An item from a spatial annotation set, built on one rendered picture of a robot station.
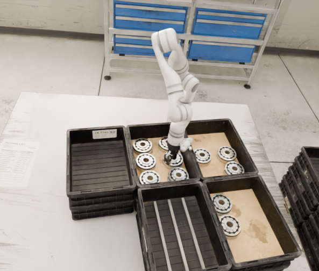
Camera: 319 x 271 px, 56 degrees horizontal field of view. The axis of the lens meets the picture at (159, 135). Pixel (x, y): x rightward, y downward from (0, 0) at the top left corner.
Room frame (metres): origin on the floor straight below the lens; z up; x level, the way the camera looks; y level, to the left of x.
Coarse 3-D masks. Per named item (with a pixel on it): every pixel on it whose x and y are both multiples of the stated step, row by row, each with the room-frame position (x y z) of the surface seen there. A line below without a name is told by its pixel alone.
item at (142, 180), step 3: (147, 171) 0.91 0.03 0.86; (150, 171) 0.91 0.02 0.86; (153, 171) 0.92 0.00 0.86; (141, 174) 0.89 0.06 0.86; (144, 174) 0.89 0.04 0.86; (153, 174) 0.90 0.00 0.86; (156, 174) 0.90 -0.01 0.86; (141, 177) 0.87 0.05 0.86; (144, 177) 0.87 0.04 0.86; (156, 177) 0.88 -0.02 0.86; (159, 177) 0.88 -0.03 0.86; (141, 180) 0.85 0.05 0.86; (144, 180) 0.85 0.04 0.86; (156, 180) 0.86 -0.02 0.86; (159, 180) 0.87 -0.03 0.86; (141, 183) 0.83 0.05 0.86; (144, 183) 0.84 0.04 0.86
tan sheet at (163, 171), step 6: (150, 138) 1.17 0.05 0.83; (156, 138) 1.17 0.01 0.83; (156, 144) 1.13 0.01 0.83; (156, 150) 1.08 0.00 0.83; (156, 156) 1.04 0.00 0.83; (162, 156) 1.05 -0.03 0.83; (156, 162) 1.00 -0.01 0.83; (162, 162) 1.01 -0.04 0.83; (156, 168) 0.96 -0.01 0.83; (162, 168) 0.97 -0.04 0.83; (138, 174) 0.91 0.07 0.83; (162, 174) 0.93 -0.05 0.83; (150, 180) 0.88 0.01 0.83; (162, 180) 0.89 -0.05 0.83
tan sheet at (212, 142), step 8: (192, 136) 1.23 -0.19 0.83; (200, 136) 1.24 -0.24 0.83; (208, 136) 1.25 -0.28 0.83; (216, 136) 1.26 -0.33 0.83; (224, 136) 1.27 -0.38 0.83; (192, 144) 1.17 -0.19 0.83; (200, 144) 1.18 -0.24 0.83; (208, 144) 1.19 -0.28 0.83; (216, 144) 1.20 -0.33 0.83; (224, 144) 1.20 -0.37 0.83; (216, 152) 1.13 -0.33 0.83; (216, 160) 1.07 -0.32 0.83; (200, 168) 1.00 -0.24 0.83; (208, 168) 1.01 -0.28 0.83; (216, 168) 1.02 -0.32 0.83; (208, 176) 0.96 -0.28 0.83
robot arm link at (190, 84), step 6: (186, 78) 1.38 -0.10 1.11; (192, 78) 1.38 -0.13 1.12; (186, 84) 1.35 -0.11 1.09; (192, 84) 1.34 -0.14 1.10; (198, 84) 1.38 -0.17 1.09; (186, 90) 1.34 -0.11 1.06; (192, 90) 1.35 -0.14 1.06; (186, 96) 1.34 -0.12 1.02; (192, 96) 1.37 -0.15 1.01; (186, 102) 1.35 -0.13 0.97
